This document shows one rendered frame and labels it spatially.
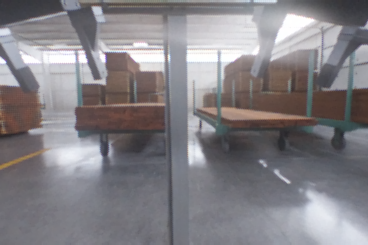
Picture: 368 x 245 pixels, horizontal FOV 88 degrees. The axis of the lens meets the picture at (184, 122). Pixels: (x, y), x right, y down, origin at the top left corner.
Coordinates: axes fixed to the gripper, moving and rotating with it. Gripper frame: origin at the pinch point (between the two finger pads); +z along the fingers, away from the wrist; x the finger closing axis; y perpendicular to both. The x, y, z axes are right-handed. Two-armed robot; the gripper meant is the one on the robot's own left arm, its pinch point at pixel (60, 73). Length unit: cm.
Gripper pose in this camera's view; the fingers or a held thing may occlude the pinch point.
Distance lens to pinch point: 40.0
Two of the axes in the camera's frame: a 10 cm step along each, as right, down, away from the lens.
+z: 1.7, 8.6, 4.8
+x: -9.8, 1.3, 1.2
